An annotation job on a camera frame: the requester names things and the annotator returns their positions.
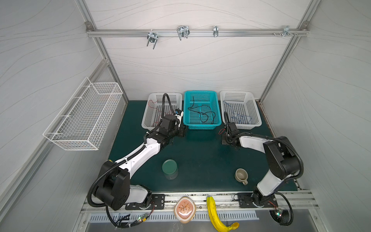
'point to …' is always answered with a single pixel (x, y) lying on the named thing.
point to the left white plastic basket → (153, 112)
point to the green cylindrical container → (169, 168)
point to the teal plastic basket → (201, 110)
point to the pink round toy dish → (184, 209)
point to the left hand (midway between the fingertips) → (186, 123)
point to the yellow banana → (219, 225)
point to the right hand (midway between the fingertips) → (227, 135)
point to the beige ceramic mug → (241, 175)
